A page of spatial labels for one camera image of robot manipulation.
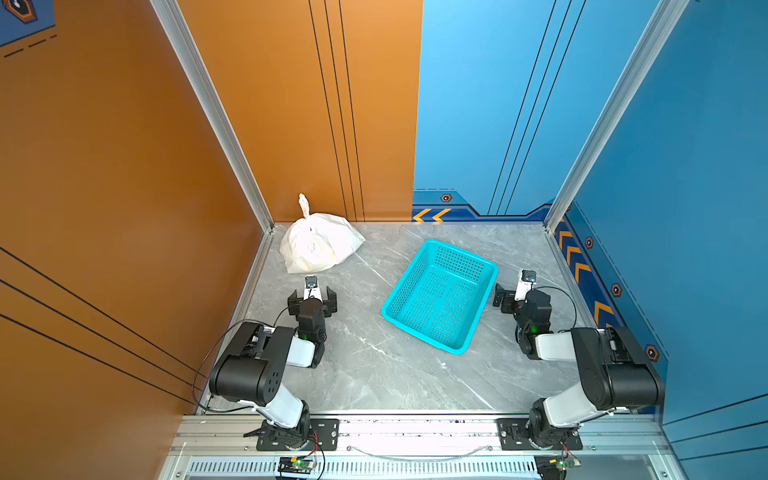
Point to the green circuit board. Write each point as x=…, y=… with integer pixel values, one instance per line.
x=555, y=468
x=296, y=467

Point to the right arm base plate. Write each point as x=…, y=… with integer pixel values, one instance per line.
x=517, y=434

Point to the white plastic bag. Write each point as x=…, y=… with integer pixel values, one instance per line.
x=317, y=242

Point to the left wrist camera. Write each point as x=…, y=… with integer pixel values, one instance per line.
x=311, y=283

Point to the aluminium corner post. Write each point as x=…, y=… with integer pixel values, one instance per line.
x=652, y=40
x=177, y=31

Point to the aluminium front rail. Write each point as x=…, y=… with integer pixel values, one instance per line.
x=420, y=445

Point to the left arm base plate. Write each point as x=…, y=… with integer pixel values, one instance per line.
x=308, y=434

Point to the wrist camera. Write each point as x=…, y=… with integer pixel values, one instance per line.
x=526, y=282
x=311, y=283

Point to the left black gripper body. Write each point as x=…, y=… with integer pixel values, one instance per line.
x=312, y=304

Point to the right green circuit board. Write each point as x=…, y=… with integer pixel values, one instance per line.
x=555, y=468

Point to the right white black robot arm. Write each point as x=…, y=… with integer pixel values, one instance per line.
x=615, y=373

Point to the left aluminium corner post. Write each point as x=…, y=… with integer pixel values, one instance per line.
x=177, y=31

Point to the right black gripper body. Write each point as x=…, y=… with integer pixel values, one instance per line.
x=517, y=303

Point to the teal plastic basket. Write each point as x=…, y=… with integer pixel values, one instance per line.
x=441, y=296

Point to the left green circuit board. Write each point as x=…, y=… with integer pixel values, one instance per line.
x=296, y=467

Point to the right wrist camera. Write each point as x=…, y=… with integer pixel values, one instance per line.
x=526, y=282

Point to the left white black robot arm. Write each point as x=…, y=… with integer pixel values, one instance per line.
x=251, y=369

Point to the right aluminium corner post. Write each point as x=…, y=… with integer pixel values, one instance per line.
x=652, y=40

